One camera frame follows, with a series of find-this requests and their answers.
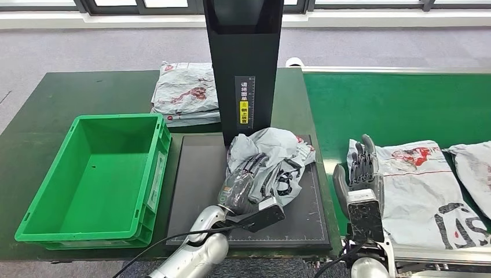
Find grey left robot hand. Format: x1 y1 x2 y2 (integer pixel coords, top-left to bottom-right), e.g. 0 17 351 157
217 152 271 217

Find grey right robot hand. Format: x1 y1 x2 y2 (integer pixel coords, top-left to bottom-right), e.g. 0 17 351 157
332 134 386 215

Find grey poly parcel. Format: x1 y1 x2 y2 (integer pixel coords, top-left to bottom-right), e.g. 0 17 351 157
226 127 317 208

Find grey parcel large black letters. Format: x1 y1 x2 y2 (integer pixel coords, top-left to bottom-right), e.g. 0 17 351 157
346 138 491 250

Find green conveyor belt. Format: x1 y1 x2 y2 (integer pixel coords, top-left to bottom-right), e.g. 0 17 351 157
303 72 491 246

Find flat grey parcel red dot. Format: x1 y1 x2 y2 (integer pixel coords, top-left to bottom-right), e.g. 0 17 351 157
151 109 222 128

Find grey parcel dark red smear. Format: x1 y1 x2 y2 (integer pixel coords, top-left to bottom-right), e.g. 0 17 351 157
445 141 491 221

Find flat grey parcel red print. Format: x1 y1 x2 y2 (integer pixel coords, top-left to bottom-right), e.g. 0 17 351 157
151 61 220 116

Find black inbound scanner machine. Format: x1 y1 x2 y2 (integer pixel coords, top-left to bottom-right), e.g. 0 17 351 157
164 0 333 251

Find green plastic crate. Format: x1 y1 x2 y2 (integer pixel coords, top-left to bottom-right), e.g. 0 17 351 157
14 113 172 251

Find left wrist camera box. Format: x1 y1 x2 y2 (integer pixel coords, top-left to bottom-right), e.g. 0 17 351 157
245 196 287 233

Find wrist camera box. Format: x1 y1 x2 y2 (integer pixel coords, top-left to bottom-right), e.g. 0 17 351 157
346 188 386 244
245 196 287 233

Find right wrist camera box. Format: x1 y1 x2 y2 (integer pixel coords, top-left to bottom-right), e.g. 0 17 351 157
346 188 386 244

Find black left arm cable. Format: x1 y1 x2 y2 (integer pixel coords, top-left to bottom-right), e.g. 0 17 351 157
112 224 254 278

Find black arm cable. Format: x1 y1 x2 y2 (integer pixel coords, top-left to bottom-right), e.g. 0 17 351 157
313 242 365 278
112 224 254 278

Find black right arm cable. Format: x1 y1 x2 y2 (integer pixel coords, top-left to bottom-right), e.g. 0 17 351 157
313 242 365 278

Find aluminium conveyor frame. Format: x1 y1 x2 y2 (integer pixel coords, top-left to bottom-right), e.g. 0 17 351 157
301 65 491 278

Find dark window frame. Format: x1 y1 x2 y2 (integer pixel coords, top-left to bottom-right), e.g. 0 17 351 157
0 0 491 15

